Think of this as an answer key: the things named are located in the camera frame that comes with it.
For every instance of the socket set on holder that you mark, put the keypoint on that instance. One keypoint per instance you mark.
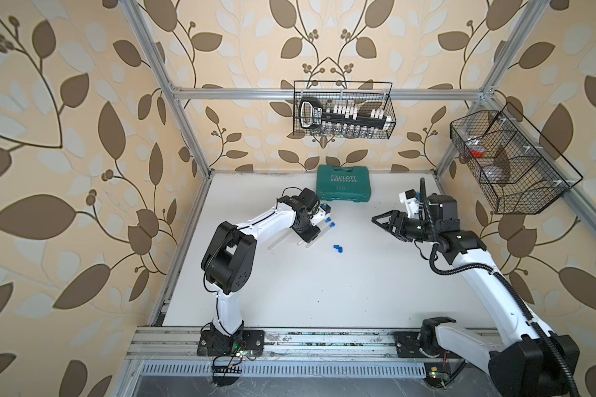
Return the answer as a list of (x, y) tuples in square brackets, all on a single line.
[(314, 113)]

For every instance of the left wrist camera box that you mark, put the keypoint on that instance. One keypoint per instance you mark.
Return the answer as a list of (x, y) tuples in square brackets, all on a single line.
[(320, 213)]

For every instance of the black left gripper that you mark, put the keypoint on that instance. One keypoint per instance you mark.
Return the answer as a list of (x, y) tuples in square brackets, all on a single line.
[(313, 233)]

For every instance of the black wire basket right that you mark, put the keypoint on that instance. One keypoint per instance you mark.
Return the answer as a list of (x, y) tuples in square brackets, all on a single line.
[(524, 170)]

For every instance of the green plastic tool case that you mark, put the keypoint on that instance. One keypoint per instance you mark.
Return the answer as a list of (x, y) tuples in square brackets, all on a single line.
[(343, 183)]

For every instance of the red item in basket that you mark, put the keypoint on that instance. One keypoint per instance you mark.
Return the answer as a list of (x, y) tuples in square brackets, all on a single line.
[(475, 148)]

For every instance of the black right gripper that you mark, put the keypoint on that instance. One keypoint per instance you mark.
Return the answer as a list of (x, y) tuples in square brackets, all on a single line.
[(401, 218)]

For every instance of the black wire basket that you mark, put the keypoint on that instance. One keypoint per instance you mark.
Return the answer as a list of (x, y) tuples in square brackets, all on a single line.
[(524, 170), (351, 92)]

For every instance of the black wire basket back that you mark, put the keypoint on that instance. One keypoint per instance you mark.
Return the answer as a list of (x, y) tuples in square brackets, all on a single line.
[(351, 92)]

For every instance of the aluminium frame post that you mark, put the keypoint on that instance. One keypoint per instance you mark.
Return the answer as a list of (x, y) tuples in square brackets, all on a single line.
[(470, 44)]

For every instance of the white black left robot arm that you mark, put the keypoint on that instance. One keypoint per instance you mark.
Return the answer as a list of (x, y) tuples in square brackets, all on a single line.
[(228, 262)]

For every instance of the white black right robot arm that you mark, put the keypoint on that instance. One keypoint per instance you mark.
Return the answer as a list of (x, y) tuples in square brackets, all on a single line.
[(531, 359)]

